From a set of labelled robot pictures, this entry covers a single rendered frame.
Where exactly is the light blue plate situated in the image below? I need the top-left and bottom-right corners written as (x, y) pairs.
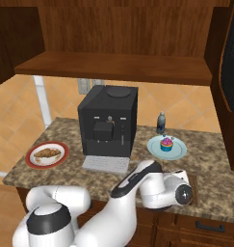
top-left (146, 134), bottom-right (188, 161)

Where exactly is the black coffee machine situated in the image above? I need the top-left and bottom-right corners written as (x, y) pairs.
top-left (77, 84), bottom-right (139, 175)

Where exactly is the wooden cabinet door with mesh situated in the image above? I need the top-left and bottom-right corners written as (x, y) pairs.
top-left (203, 0), bottom-right (234, 173)
top-left (0, 0), bottom-right (46, 90)

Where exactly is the black drawer handle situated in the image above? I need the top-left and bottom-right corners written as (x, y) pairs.
top-left (195, 220), bottom-right (226, 233)

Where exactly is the brown croissant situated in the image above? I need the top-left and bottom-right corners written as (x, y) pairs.
top-left (33, 148), bottom-right (63, 159)

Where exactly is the open wooden wall cabinet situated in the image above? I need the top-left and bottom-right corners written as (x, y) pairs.
top-left (13, 0), bottom-right (232, 87)

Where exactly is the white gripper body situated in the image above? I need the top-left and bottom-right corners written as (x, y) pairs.
top-left (163, 169), bottom-right (191, 186)

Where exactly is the grey blue bottle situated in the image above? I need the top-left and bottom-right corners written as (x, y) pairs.
top-left (156, 111), bottom-right (168, 136)

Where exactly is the pink blue cupcake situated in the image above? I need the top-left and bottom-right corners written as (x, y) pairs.
top-left (159, 135), bottom-right (175, 153)

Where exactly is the white window frame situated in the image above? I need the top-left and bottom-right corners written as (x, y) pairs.
top-left (32, 74), bottom-right (53, 130)

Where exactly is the red rimmed white plate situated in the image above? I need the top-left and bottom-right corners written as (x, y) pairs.
top-left (24, 140), bottom-right (70, 170)

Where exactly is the grey wall outlet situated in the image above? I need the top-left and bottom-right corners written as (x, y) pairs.
top-left (77, 77), bottom-right (106, 96)

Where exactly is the wooden drawer front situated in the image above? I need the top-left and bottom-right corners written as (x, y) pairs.
top-left (173, 213), bottom-right (234, 247)

